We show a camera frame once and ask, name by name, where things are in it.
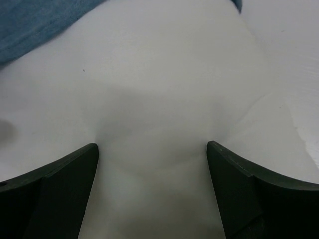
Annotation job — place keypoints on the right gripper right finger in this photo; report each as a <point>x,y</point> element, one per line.
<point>258,203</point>

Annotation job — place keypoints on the white pillow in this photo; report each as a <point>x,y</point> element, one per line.
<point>151,82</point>

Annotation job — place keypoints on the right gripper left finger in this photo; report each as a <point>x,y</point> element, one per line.
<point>49,202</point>

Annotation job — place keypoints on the blue pillowcase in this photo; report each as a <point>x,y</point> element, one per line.
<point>30,22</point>

